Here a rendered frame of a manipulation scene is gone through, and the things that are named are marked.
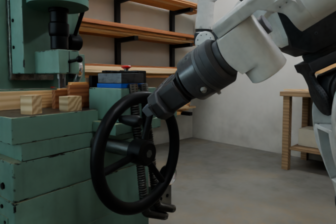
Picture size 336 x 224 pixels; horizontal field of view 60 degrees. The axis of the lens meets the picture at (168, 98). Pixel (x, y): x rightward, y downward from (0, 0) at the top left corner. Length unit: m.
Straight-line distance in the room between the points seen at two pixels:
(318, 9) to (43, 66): 0.76
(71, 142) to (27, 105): 0.14
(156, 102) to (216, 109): 4.10
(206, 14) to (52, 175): 0.76
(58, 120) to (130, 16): 3.42
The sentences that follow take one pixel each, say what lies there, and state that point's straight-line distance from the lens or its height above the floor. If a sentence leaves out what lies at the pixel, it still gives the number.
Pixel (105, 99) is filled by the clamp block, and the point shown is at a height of 0.93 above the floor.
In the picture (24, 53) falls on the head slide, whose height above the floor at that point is 1.06.
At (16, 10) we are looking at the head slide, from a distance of 1.05.
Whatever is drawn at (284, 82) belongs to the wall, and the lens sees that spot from 4.06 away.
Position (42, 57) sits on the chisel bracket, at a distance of 0.97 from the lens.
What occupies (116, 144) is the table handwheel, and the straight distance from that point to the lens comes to 0.75.
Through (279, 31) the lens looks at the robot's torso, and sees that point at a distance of 0.83.
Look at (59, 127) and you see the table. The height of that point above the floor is 0.86.
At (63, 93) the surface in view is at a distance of 0.89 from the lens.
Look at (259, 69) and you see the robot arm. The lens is 0.48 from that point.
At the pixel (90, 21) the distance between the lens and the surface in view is 3.13.
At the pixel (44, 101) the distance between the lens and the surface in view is 0.92.
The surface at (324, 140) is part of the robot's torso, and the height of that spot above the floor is 0.80.
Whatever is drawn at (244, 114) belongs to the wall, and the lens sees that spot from 4.36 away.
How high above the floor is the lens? 0.98
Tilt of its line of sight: 4 degrees down
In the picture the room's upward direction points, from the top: straight up
